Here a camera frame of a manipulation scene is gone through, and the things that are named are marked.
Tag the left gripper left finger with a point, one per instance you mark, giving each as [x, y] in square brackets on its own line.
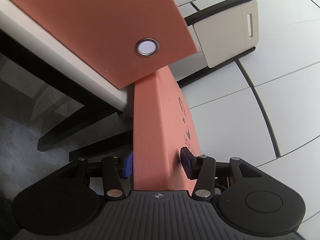
[72, 196]

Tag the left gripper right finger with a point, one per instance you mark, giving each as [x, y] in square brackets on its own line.
[245, 197]

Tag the salmon shoebox lid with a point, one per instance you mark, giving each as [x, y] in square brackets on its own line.
[162, 125]

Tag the salmon shoebox base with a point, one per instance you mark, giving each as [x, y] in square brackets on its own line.
[122, 40]

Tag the left beige chair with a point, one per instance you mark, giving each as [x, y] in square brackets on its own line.
[26, 44]

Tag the beige chair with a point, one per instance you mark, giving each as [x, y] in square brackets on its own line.
[26, 44]
[225, 32]

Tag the right beige chair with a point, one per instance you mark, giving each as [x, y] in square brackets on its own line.
[225, 32]

